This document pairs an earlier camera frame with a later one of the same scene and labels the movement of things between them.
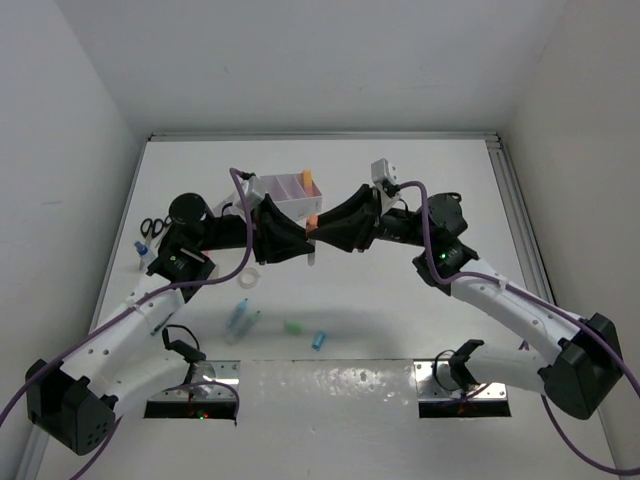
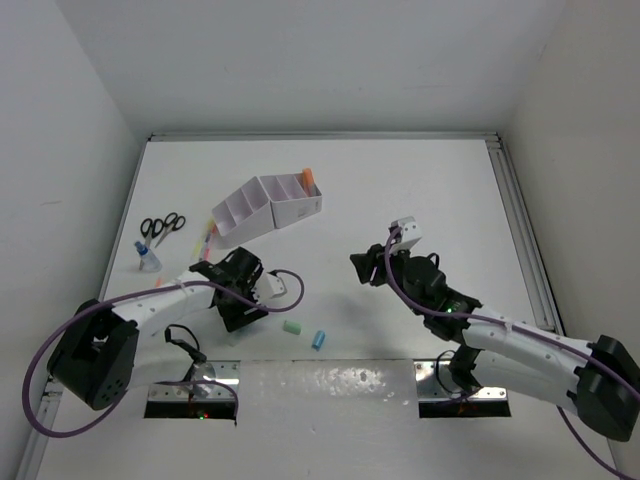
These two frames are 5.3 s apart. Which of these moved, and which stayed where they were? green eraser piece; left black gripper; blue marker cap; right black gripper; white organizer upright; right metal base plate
Moved: right black gripper; left black gripper
Stayed: green eraser piece; blue marker cap; white organizer upright; right metal base plate
